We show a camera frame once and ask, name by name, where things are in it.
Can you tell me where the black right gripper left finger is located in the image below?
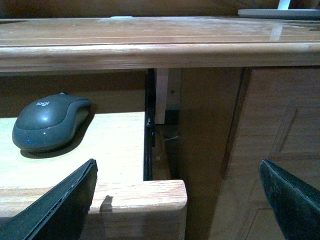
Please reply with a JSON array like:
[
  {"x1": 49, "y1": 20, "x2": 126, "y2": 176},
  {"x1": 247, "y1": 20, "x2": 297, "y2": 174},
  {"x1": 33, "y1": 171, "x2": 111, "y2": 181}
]
[{"x1": 0, "y1": 159, "x2": 98, "y2": 240}]

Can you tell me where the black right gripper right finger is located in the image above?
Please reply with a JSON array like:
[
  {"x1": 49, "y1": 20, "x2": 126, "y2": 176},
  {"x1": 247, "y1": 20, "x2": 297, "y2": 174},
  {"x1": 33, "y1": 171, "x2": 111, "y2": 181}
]
[{"x1": 259, "y1": 159, "x2": 320, "y2": 240}]

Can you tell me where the grey Logitech wireless mouse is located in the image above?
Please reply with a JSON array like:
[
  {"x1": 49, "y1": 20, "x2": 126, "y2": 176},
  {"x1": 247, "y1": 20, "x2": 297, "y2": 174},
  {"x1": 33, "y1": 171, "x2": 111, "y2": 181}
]
[{"x1": 12, "y1": 92, "x2": 91, "y2": 152}]

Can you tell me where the wooden pull-out keyboard tray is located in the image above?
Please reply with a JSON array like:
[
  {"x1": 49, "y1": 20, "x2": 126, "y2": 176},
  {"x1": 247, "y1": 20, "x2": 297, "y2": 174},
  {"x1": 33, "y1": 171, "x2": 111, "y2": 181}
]
[{"x1": 0, "y1": 112, "x2": 188, "y2": 240}]

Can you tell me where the wooden cabinet door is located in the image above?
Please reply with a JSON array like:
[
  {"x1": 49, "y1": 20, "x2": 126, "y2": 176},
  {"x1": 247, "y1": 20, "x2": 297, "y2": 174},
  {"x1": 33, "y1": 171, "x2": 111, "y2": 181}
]
[{"x1": 209, "y1": 66, "x2": 320, "y2": 240}]

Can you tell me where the white round desk grommet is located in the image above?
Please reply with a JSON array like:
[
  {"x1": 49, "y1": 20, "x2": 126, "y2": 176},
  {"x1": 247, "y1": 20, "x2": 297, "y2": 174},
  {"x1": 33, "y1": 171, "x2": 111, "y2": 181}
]
[{"x1": 110, "y1": 15, "x2": 133, "y2": 20}]

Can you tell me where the black drawer slide rail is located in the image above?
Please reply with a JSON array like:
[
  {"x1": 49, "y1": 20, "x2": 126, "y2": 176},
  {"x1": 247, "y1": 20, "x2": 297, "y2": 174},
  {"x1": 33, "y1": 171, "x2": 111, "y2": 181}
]
[{"x1": 143, "y1": 68, "x2": 156, "y2": 181}]

